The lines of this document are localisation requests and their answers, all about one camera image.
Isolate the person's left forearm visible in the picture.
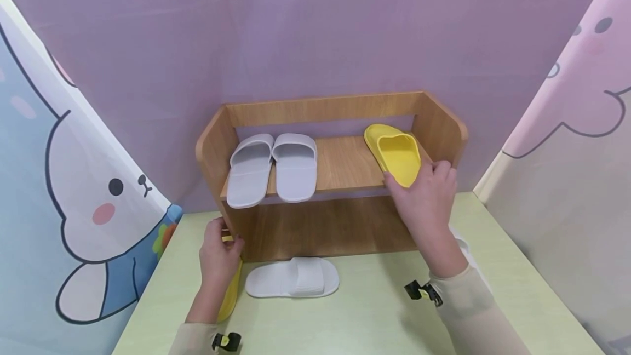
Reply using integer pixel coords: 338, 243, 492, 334
169, 281, 238, 355

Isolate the black wrist band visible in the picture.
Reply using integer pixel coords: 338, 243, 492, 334
404, 280, 444, 308
211, 332, 243, 353

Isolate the yellow slipper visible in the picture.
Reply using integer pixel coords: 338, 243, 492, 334
217, 234, 244, 323
364, 123, 423, 188

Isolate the person's left hand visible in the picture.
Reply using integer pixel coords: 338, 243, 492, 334
199, 217, 245, 291

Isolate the wooden two-tier shoe rack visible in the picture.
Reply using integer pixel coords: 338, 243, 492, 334
195, 90, 469, 263

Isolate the person's right hand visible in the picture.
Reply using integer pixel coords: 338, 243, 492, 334
383, 160, 469, 279

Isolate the white slipper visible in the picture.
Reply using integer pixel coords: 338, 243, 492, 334
245, 257, 340, 299
448, 226, 480, 271

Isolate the grey slipper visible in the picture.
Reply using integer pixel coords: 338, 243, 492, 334
272, 133, 318, 203
226, 134, 276, 209

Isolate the person's right forearm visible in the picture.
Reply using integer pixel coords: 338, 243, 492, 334
428, 264, 534, 355

